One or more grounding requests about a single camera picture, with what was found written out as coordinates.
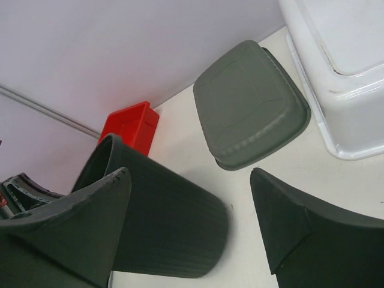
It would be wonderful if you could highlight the large white plastic container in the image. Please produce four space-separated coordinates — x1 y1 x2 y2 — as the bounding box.
279 1 383 160

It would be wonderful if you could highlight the red plastic tray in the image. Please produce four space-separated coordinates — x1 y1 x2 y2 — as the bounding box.
98 101 160 156

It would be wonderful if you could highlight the black ribbed bucket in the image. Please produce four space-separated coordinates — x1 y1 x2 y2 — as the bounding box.
73 133 229 278

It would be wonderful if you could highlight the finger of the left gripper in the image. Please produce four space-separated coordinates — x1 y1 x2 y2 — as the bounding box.
1 173 65 221

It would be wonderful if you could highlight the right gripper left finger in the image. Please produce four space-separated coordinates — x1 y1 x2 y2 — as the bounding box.
1 167 131 287

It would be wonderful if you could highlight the dark grey plastic tub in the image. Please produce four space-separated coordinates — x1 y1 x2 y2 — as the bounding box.
193 40 311 170

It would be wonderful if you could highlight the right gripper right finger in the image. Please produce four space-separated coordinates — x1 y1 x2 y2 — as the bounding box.
250 168 383 287

